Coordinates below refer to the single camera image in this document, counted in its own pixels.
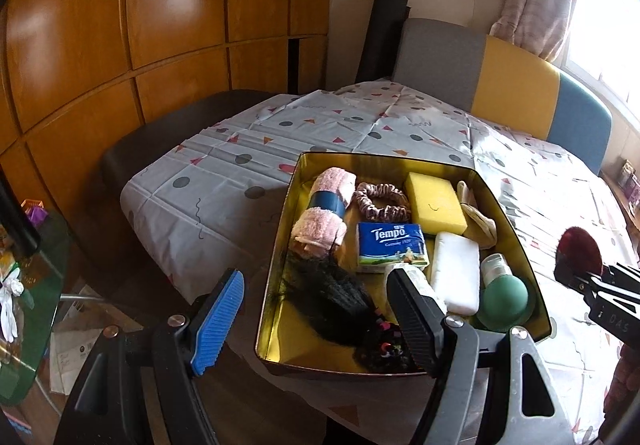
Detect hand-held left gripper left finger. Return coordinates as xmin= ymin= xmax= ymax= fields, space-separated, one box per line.
xmin=52 ymin=267 xmax=246 ymax=445

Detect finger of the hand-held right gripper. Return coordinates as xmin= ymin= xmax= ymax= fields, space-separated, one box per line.
xmin=602 ymin=261 xmax=640 ymax=296
xmin=554 ymin=266 xmax=608 ymax=306

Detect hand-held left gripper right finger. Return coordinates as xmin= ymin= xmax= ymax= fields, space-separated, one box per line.
xmin=386 ymin=262 xmax=573 ymax=445

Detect red fluffy brush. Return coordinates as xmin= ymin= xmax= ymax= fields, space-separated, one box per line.
xmin=552 ymin=225 xmax=604 ymax=283

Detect black beaded hair claw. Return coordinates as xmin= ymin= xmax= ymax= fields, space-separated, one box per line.
xmin=350 ymin=315 xmax=418 ymax=373

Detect white pack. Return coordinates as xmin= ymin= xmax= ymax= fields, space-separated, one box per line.
xmin=382 ymin=262 xmax=448 ymax=316

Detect white foam block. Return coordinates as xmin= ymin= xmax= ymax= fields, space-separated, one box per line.
xmin=430 ymin=231 xmax=482 ymax=316

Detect gold tin box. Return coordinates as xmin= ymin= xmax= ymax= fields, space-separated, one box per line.
xmin=255 ymin=152 xmax=552 ymax=377

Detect blue white tissue packet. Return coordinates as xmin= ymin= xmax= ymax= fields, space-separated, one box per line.
xmin=356 ymin=222 xmax=428 ymax=273

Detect green silicone bottle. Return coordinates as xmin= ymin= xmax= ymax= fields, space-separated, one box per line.
xmin=477 ymin=252 xmax=536 ymax=331

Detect black wig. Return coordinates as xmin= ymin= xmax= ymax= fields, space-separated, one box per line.
xmin=272 ymin=245 xmax=381 ymax=346

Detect pink satin scrunchie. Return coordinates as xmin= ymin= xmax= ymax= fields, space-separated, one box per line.
xmin=354 ymin=182 xmax=411 ymax=226

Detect yellow sponge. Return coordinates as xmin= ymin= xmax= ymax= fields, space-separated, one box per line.
xmin=404 ymin=171 xmax=469 ymax=233

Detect pink towel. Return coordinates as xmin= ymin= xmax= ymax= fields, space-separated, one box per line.
xmin=291 ymin=168 xmax=357 ymax=256

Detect wooden window sill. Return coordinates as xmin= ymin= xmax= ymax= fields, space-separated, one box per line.
xmin=600 ymin=170 xmax=640 ymax=236

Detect purple boxes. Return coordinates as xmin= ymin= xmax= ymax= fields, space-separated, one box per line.
xmin=617 ymin=160 xmax=640 ymax=203

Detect papers on floor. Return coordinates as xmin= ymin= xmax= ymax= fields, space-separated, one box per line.
xmin=50 ymin=295 xmax=108 ymax=396

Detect patterned white tablecloth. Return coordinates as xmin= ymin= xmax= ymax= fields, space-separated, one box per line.
xmin=121 ymin=79 xmax=640 ymax=445

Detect glass side table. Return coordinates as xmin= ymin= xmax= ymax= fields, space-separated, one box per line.
xmin=0 ymin=210 xmax=71 ymax=408

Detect white glove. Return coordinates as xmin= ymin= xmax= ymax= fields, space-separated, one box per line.
xmin=0 ymin=262 xmax=26 ymax=343

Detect purple foil box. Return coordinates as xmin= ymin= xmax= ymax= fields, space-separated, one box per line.
xmin=20 ymin=198 xmax=48 ymax=226

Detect grey yellow blue bench backrest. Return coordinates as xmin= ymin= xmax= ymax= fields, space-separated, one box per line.
xmin=391 ymin=18 xmax=613 ymax=176

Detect window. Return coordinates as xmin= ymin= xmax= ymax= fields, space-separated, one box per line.
xmin=565 ymin=0 xmax=640 ymax=111

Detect black rolled mat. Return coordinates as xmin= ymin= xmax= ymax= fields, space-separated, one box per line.
xmin=355 ymin=0 xmax=409 ymax=83

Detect wooden wardrobe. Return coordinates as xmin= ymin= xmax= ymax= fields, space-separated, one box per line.
xmin=0 ymin=0 xmax=333 ymax=236

